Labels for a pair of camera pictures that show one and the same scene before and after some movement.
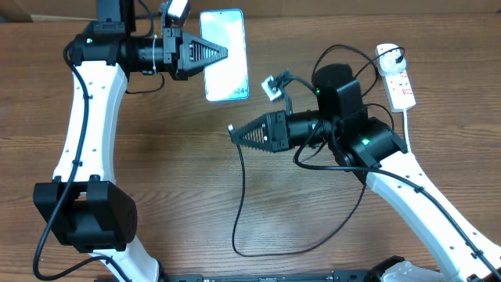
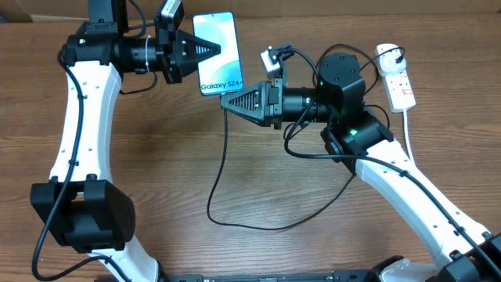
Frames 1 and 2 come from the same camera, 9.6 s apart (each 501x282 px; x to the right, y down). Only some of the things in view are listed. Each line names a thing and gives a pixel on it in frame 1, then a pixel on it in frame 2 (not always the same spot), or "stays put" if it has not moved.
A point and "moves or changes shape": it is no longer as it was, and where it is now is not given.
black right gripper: [279, 137] → [269, 108]
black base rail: [277, 277] stays put
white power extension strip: [400, 92] stays put
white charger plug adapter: [391, 63] stays put
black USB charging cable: [362, 184] → [254, 229]
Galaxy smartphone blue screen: [227, 80] moves or changes shape
